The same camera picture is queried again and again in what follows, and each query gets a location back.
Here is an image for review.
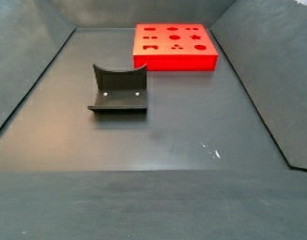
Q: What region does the black curved holder stand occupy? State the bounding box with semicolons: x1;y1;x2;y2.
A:
88;65;148;113

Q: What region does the red shape-sorter box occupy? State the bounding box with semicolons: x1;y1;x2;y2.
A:
134;23;218;71

